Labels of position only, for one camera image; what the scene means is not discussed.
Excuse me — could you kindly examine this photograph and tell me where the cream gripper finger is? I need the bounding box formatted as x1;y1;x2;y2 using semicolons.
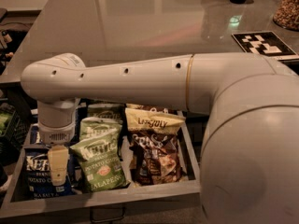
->
48;145;69;186

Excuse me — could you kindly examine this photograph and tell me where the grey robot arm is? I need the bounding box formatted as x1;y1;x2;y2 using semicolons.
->
21;53;299;224

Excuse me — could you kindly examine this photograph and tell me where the blue Kettle chip bag middle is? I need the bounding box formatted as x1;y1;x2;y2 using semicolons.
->
30;123;78;153

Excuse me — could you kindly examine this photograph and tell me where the blue kettle chip bag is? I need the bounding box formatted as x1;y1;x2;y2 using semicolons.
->
30;123;78;153
24;148;74;199

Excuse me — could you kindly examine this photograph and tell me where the blue Kettle chip bag front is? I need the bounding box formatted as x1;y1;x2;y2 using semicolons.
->
24;148;74;199

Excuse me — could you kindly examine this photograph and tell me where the green chip bag middle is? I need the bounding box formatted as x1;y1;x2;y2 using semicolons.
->
79;117;122;140

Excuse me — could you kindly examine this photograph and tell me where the green jalapeno chip bag front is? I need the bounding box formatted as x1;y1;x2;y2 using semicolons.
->
70;131;127;192

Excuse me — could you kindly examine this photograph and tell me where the green chip bag back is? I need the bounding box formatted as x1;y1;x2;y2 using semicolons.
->
87;104;123;119

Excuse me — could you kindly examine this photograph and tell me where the open grey top drawer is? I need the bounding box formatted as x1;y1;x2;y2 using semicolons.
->
0;123;200;218

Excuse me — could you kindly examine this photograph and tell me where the brown Late July bag front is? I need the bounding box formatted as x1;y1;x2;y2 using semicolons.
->
125;108;185;186

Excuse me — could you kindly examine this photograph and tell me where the brown late july bag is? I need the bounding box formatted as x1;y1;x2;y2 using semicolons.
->
126;104;174;114
125;108;185;186

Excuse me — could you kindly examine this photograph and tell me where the brown Late July bag back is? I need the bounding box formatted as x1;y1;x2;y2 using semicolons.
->
126;104;174;114

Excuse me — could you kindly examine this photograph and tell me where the black crate with green items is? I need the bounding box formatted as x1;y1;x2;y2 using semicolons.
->
0;103;20;147

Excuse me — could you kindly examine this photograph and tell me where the black white fiducial marker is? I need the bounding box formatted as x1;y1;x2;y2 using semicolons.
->
232;31;299;61

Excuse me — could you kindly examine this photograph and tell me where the jar of nuts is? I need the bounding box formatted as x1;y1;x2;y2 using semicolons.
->
273;0;299;32

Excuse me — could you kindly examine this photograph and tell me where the black drawer handle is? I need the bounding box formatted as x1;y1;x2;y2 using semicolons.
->
90;207;126;224

